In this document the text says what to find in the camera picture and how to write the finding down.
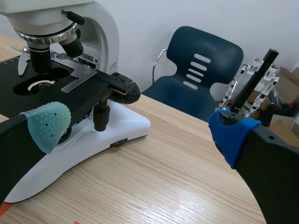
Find dark blue chair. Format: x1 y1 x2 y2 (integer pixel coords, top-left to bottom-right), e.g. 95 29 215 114
141 25 244 122

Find black metal rail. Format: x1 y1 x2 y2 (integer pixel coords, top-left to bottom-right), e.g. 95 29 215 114
229 48 280 117

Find brown cardboard box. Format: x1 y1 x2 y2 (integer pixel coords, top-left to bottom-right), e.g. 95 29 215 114
247 67 299 147

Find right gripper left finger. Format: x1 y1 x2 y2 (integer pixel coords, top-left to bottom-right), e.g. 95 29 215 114
0 101 72 207

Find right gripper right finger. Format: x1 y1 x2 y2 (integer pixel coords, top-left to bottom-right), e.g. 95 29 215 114
207 109 299 224

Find white and black microscope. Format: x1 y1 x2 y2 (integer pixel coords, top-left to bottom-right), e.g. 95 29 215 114
0 0 150 203

